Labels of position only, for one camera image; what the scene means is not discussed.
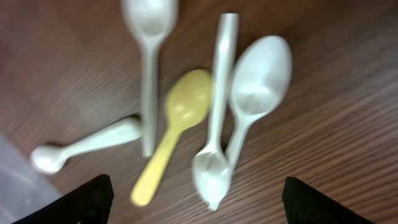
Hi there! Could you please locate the yellow plastic spoon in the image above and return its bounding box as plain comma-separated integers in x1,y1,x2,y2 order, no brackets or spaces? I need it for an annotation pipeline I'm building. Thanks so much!
130,69,212,207

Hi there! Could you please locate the thick white spoon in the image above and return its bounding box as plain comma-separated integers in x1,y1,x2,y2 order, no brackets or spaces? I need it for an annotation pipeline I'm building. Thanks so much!
30,117,142,175

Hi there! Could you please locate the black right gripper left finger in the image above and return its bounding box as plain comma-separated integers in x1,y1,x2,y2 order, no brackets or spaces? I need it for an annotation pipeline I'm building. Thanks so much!
13,174,114,224

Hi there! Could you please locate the clear right plastic container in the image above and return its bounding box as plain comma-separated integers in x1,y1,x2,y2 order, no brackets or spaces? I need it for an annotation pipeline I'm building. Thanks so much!
1,136,62,223

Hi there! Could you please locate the white spoon large bowl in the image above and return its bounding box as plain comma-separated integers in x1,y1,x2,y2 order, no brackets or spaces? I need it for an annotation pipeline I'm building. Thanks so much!
225,35,292,170

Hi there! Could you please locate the white spoon bowl down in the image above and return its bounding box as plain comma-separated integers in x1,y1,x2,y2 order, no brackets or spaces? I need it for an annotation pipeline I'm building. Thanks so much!
192,13,239,211

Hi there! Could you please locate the white spoon long handle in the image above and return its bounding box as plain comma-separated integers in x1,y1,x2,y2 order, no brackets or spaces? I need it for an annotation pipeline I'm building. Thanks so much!
120,0,179,157

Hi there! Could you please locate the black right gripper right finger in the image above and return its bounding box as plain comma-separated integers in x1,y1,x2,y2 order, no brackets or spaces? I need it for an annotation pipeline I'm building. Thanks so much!
282,177,373,224

